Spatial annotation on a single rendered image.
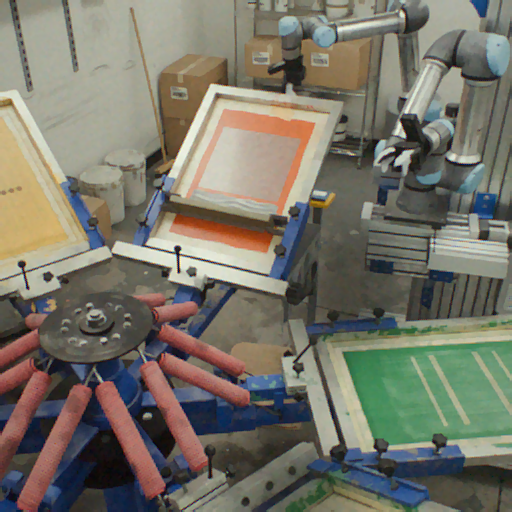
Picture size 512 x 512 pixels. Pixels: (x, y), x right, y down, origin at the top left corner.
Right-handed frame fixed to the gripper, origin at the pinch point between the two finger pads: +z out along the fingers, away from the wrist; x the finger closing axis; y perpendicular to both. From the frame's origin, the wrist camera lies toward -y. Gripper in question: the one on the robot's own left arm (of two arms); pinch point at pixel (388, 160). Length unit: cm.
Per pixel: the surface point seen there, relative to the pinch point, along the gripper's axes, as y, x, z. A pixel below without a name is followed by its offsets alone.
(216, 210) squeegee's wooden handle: 29, 71, -1
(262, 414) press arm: 73, 23, 39
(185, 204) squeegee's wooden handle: 28, 83, 2
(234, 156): 20, 84, -30
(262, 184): 28, 68, -26
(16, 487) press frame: 58, 48, 104
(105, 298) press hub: 29, 58, 60
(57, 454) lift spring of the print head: 46, 37, 97
